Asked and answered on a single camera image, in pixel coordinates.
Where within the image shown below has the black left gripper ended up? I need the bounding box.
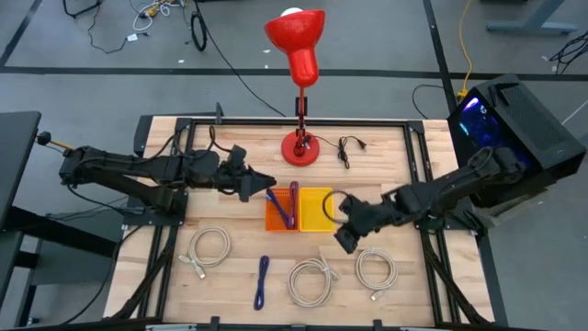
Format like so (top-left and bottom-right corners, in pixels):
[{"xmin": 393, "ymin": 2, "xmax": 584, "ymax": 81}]
[{"xmin": 215, "ymin": 158, "xmax": 277, "ymax": 202}]

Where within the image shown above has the purple USB cable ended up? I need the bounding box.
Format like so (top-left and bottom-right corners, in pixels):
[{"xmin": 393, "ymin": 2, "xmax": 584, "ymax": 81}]
[
  {"xmin": 266, "ymin": 187, "xmax": 291, "ymax": 230},
  {"xmin": 288, "ymin": 180, "xmax": 300, "ymax": 230},
  {"xmin": 253, "ymin": 255, "xmax": 271, "ymax": 312}
]

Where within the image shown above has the beige USB cable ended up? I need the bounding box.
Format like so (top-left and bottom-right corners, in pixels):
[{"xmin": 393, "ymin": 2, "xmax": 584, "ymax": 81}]
[
  {"xmin": 177, "ymin": 223, "xmax": 232, "ymax": 280},
  {"xmin": 288, "ymin": 254, "xmax": 341, "ymax": 309},
  {"xmin": 355, "ymin": 246, "xmax": 399, "ymax": 302}
]

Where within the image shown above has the orange plastic basket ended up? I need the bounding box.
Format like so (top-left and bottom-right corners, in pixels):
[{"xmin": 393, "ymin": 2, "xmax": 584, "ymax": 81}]
[{"xmin": 265, "ymin": 187, "xmax": 302, "ymax": 233}]

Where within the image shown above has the yellow plastic basket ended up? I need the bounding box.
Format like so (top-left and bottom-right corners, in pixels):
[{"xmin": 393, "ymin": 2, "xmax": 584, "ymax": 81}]
[{"xmin": 299, "ymin": 187, "xmax": 336, "ymax": 233}]

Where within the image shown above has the red desk lamp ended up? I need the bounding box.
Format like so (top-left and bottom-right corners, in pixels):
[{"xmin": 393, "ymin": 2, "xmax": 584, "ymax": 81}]
[{"xmin": 264, "ymin": 6, "xmax": 326, "ymax": 167}]

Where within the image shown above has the black computer case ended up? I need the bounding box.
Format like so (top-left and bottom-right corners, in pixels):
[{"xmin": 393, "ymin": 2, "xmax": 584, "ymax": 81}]
[{"xmin": 447, "ymin": 73, "xmax": 588, "ymax": 209}]

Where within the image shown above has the black desk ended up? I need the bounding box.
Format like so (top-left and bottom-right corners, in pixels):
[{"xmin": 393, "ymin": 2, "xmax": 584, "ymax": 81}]
[{"xmin": 0, "ymin": 109, "xmax": 119, "ymax": 330}]

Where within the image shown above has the grey desk foot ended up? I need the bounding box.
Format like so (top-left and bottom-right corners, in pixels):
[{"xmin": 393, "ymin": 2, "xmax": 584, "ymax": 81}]
[{"xmin": 485, "ymin": 0, "xmax": 581, "ymax": 37}]

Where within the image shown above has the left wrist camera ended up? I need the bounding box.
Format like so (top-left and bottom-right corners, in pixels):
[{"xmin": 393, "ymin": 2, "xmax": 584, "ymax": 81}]
[{"xmin": 228, "ymin": 143, "xmax": 248, "ymax": 170}]

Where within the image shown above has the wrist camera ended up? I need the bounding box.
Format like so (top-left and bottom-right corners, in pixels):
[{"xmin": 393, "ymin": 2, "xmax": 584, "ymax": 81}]
[
  {"xmin": 228, "ymin": 143, "xmax": 248, "ymax": 170},
  {"xmin": 334, "ymin": 228, "xmax": 360, "ymax": 256}
]

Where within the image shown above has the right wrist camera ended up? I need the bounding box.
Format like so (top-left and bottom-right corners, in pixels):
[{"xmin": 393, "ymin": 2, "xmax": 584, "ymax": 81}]
[{"xmin": 334, "ymin": 228, "xmax": 360, "ymax": 256}]

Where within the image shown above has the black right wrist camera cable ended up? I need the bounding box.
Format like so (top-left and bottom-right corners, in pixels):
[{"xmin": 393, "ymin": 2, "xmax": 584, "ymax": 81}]
[{"xmin": 322, "ymin": 189, "xmax": 351, "ymax": 225}]

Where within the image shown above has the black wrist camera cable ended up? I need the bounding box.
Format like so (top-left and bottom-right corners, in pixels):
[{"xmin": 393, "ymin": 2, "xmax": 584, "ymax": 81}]
[
  {"xmin": 208, "ymin": 124, "xmax": 233, "ymax": 155},
  {"xmin": 322, "ymin": 189, "xmax": 351, "ymax": 225}
]

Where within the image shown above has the black left wrist camera cable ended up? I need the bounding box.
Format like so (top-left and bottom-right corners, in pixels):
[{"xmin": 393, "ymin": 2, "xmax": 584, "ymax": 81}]
[{"xmin": 208, "ymin": 124, "xmax": 233, "ymax": 155}]

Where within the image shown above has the black lamp power cord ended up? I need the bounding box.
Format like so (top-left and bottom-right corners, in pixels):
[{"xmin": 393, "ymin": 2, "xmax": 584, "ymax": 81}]
[{"xmin": 307, "ymin": 132, "xmax": 368, "ymax": 170}]

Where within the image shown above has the long black floor cable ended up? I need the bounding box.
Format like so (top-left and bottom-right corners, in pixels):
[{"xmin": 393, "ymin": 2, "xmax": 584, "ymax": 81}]
[{"xmin": 192, "ymin": 0, "xmax": 288, "ymax": 119}]

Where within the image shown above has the black computer power cable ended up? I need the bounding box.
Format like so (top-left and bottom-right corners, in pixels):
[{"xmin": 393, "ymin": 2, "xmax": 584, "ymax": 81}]
[{"xmin": 411, "ymin": 84, "xmax": 454, "ymax": 120}]

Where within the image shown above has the black coiled floor cable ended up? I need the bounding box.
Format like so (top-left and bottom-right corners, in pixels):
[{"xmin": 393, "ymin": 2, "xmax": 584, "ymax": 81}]
[{"xmin": 189, "ymin": 10, "xmax": 209, "ymax": 52}]

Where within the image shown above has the black arm base cable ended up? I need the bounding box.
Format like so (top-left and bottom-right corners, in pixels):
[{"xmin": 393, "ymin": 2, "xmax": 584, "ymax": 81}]
[{"xmin": 45, "ymin": 195, "xmax": 143, "ymax": 325}]

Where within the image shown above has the yellow extension cord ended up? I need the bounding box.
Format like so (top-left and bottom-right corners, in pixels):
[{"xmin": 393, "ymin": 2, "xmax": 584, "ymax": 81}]
[{"xmin": 456, "ymin": 0, "xmax": 475, "ymax": 101}]

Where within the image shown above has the white cable bundle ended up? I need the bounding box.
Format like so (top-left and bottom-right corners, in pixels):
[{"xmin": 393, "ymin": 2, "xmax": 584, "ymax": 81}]
[{"xmin": 131, "ymin": 0, "xmax": 185, "ymax": 33}]

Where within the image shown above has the yellow cable with black knob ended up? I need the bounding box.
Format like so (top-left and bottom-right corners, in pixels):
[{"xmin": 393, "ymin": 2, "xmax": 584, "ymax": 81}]
[{"xmin": 35, "ymin": 131, "xmax": 74, "ymax": 152}]

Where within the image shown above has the thin black floor cable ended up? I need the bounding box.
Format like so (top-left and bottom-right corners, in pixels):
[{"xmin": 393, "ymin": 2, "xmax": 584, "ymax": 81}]
[{"xmin": 62, "ymin": 0, "xmax": 139, "ymax": 55}]

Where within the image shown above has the black cable tangle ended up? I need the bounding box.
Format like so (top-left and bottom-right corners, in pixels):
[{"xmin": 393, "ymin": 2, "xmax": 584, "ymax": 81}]
[{"xmin": 548, "ymin": 29, "xmax": 588, "ymax": 75}]

